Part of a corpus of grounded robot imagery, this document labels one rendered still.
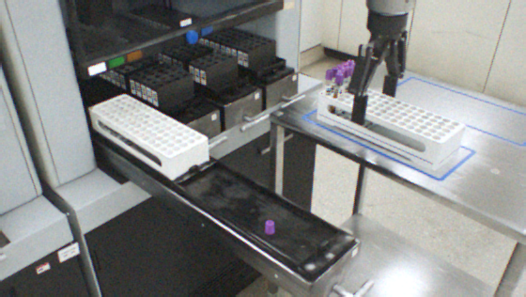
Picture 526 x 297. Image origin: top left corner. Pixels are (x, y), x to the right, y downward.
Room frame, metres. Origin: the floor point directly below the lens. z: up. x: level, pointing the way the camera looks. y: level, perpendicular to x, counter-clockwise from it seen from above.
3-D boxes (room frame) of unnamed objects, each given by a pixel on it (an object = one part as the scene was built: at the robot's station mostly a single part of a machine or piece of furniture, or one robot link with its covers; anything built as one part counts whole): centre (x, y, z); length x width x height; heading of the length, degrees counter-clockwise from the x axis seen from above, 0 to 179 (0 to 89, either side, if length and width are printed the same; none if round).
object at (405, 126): (0.89, -0.32, 0.85); 0.30 x 0.10 x 0.06; 42
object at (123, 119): (0.89, 0.19, 0.83); 0.30 x 0.10 x 0.06; 44
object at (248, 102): (1.34, 0.20, 0.78); 0.73 x 0.14 x 0.09; 44
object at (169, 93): (1.06, 0.15, 0.85); 0.12 x 0.02 x 0.06; 134
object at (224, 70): (1.17, 0.04, 0.85); 0.12 x 0.02 x 0.06; 133
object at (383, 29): (0.91, -0.30, 1.03); 0.08 x 0.07 x 0.09; 132
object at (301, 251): (0.76, 0.07, 0.78); 0.73 x 0.14 x 0.09; 44
